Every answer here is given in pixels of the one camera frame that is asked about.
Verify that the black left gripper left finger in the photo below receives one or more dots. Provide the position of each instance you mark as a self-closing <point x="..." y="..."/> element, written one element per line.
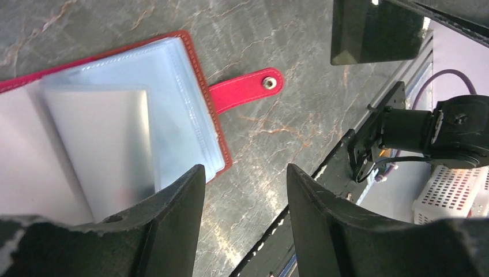
<point x="156" y="237"/>

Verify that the red leather card holder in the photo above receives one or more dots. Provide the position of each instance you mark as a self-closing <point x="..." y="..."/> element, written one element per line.
<point x="85" y="140"/>

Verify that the white perforated basket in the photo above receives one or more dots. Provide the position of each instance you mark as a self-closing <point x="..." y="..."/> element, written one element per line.
<point x="453" y="193"/>

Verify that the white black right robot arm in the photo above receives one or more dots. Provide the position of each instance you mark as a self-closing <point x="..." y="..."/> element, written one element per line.
<point x="455" y="133"/>

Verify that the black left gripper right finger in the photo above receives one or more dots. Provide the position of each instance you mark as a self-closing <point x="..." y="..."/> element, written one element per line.
<point x="447" y="247"/>

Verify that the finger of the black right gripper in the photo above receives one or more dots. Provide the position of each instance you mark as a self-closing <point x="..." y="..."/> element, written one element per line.
<point x="467" y="17"/>

